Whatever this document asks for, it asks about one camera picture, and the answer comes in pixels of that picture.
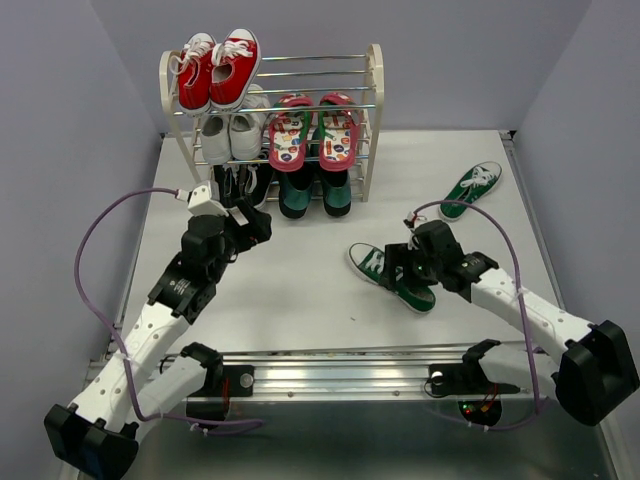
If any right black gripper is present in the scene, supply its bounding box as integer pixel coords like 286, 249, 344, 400
376, 242, 441, 289

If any green canvas sneaker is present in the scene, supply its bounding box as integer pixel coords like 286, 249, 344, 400
439, 161, 502, 221
346, 242, 436, 314

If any pink patterned sandal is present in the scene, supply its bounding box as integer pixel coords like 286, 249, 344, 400
317, 92, 361, 172
268, 93, 313, 173

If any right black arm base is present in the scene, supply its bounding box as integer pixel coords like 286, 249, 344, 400
423, 339, 520, 431

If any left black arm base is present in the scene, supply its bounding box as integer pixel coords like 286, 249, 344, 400
159, 342, 261, 435

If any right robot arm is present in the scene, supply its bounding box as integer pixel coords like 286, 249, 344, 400
380, 220, 639, 426

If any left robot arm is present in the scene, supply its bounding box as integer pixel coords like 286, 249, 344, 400
44, 193, 272, 479

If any right white shoe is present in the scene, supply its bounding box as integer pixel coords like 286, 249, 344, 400
229, 84, 270, 161

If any white shoe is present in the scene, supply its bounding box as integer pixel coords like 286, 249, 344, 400
229, 84, 270, 161
200, 115, 232, 165

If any left white shoe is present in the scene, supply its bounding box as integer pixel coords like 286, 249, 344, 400
200, 115, 232, 165

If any cream shoe rack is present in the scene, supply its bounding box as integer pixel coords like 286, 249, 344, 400
158, 44, 384, 202

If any right black sneaker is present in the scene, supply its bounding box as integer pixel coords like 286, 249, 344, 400
238, 147, 274, 209

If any black sneaker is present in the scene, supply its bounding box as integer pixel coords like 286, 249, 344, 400
213, 164, 241, 209
238, 147, 274, 209

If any left black sneaker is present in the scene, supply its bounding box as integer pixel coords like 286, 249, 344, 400
213, 164, 241, 209

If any right red sneaker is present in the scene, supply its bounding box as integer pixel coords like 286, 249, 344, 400
210, 28, 261, 111

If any red sneaker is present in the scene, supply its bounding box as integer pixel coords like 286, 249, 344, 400
169, 32, 215, 116
210, 28, 261, 111

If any left red sneaker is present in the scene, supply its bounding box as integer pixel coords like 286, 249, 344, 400
169, 32, 215, 116

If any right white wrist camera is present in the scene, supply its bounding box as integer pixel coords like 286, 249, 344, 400
403, 212, 428, 231

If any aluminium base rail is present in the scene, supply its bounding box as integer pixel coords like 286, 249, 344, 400
87, 339, 612, 401

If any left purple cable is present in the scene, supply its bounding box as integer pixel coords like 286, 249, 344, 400
73, 187, 265, 437

